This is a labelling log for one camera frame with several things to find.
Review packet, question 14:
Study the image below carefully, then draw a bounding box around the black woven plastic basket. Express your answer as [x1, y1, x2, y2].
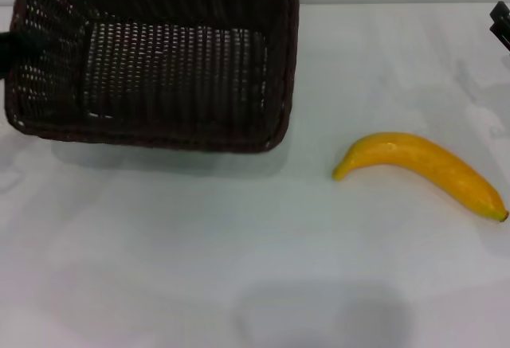
[5, 0, 300, 154]

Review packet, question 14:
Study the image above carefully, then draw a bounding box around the yellow banana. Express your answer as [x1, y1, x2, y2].
[331, 131, 510, 223]

